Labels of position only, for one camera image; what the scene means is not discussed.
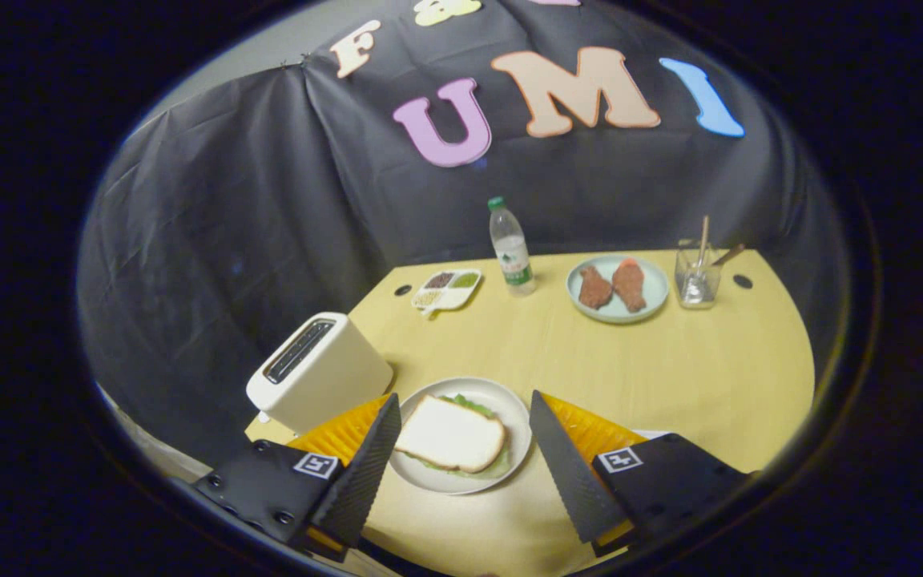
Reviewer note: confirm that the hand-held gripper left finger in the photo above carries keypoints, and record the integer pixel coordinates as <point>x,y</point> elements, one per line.
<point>365,481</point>

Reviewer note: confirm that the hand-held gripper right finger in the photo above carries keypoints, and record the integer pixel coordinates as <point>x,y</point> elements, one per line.
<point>570,473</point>

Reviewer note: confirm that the white bread slice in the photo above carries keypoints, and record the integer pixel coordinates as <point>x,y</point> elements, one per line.
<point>449,437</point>

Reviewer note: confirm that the round white plate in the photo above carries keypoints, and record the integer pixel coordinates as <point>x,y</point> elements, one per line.
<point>519,433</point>

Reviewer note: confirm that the white toaster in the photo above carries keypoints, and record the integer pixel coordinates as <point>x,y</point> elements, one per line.
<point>325,385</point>

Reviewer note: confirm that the green lettuce leaf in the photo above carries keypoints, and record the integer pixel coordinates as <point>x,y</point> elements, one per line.
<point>473,404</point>

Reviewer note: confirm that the brown meat patty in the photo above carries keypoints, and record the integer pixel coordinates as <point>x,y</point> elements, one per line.
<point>594,288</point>
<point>630,286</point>

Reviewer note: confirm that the white divided seasoning dish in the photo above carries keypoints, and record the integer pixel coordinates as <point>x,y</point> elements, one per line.
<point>445,301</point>

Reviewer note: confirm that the light blue plate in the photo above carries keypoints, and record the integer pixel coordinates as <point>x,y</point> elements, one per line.
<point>655,284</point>

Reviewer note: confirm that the clear glass cup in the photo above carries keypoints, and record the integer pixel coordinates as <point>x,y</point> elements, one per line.
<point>698,290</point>

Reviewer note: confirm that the clear plastic water bottle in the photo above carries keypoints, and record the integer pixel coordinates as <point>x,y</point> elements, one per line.
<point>512,256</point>

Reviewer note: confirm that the wooden stick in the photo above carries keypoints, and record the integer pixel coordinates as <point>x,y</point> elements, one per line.
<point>728,255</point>
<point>703,240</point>

